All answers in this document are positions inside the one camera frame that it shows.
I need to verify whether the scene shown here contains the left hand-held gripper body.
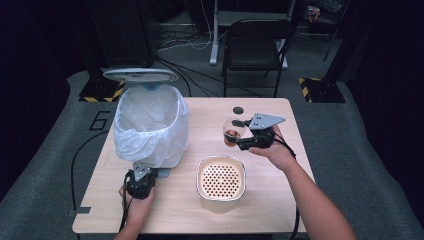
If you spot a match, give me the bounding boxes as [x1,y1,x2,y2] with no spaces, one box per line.
[124,164,159,201]

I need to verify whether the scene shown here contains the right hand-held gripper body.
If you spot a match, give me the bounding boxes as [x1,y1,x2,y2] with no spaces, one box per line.
[245,112,287,150]

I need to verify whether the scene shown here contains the clear plastic cup brown liquid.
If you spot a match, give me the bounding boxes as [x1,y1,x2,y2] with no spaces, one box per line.
[221,117,250,148]

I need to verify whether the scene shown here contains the beige bucket with perforated strainer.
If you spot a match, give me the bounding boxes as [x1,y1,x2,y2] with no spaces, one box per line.
[195,155,247,215]

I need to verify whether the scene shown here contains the white plastic bin bag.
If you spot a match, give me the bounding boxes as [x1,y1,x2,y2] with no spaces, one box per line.
[113,83,190,170]

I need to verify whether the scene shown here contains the white grey pedal trash bin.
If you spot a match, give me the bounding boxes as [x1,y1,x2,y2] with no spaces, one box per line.
[102,67,190,179]

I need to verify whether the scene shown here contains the person's left hand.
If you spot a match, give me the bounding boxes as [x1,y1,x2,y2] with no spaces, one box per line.
[118,185,156,222]

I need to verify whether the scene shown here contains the person's right hand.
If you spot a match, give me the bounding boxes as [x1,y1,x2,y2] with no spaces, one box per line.
[248,124,298,172]

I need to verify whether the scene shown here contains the black folding chair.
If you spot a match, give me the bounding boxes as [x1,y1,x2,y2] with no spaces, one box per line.
[221,18,296,98]

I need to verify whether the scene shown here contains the striped black floor plate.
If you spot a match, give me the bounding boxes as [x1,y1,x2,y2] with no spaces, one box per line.
[78,76,130,103]
[297,77,347,104]

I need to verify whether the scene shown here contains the dark cabinet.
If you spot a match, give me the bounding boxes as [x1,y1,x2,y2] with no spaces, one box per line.
[83,0,157,69]

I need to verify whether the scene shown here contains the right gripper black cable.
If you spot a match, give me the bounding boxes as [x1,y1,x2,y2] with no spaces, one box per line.
[273,132,301,240]

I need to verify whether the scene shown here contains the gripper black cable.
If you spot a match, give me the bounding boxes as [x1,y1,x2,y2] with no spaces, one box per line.
[273,132,301,240]
[118,173,135,233]

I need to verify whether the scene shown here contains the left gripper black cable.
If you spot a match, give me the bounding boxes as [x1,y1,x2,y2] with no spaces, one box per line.
[118,173,135,233]

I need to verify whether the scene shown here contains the black floor cable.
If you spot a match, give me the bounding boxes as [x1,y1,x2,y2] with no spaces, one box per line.
[154,55,264,98]

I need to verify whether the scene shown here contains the white floor cable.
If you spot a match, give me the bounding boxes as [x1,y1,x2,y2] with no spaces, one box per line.
[155,0,214,53]

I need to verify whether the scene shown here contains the white desk frame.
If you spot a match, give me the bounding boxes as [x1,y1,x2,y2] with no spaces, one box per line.
[208,0,297,70]

